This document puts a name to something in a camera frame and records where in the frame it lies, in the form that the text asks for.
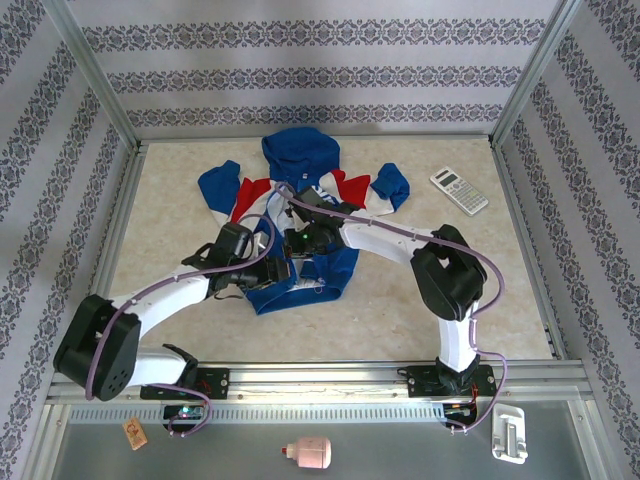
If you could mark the blue red white hooded jacket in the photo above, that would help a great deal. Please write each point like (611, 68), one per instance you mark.
(300, 155)

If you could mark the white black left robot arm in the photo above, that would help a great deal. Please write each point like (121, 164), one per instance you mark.
(165, 300)

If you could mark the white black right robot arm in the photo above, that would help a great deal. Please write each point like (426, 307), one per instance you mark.
(380, 242)

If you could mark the white scientific calculator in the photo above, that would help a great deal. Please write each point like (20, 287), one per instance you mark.
(459, 191)

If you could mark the pink white plastic bottle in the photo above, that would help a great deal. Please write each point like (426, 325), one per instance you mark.
(310, 452)

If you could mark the small orange printed card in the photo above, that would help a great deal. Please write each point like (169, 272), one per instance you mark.
(135, 435)

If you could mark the white plastic holder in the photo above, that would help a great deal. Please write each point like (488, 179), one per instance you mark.
(509, 435)

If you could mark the aluminium mounting rail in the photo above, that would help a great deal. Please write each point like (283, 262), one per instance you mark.
(320, 375)

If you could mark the aluminium table side rail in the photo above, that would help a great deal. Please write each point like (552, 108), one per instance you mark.
(117, 225)
(530, 250)

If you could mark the aluminium table end rail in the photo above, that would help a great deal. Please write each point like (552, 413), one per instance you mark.
(390, 135)

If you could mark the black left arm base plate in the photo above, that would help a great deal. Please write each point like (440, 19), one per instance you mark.
(215, 382)

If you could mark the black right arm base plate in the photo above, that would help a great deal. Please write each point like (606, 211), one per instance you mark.
(422, 381)

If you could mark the aluminium frame post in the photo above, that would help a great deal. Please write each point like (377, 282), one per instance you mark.
(95, 70)
(535, 70)

